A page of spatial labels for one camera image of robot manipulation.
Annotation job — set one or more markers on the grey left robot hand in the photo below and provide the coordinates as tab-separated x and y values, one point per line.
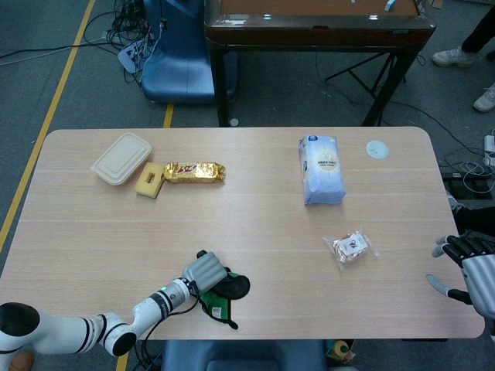
207	270

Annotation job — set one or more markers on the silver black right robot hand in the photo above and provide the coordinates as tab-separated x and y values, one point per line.
479	278

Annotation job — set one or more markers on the black green cloth item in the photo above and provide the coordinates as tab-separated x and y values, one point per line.
236	288

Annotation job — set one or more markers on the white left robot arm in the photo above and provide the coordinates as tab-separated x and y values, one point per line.
77	328

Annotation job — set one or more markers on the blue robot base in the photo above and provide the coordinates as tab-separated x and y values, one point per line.
178	65

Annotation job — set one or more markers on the gold foil snack packet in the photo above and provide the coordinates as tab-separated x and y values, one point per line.
193	172

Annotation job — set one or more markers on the yellow sponge with green base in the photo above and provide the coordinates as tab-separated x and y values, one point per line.
149	190

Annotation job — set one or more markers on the white power strip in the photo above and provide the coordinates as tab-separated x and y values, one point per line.
490	150

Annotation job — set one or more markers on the clear bag of biscuits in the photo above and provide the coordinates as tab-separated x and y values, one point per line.
350	247

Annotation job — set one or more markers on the beige lidded lunch box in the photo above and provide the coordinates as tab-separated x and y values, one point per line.
120	158

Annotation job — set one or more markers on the light blue paper-wrapped bag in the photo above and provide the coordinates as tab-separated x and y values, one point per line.
323	174

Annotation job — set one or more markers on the small white floor disc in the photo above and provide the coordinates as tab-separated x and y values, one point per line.
234	121

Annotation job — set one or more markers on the yellow tape roll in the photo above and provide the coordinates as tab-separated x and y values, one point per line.
340	349

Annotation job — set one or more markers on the white round table grommet cover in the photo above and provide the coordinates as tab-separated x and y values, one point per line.
377	149

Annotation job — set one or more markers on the white sneaker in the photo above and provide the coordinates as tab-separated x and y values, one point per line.
486	100
452	58

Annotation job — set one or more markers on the white printed plastic bag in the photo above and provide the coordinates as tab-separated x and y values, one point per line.
129	56

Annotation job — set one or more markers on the black trouser leg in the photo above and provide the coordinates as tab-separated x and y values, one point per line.
481	27

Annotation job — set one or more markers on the dark wood mahjong table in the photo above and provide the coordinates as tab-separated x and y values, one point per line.
309	36

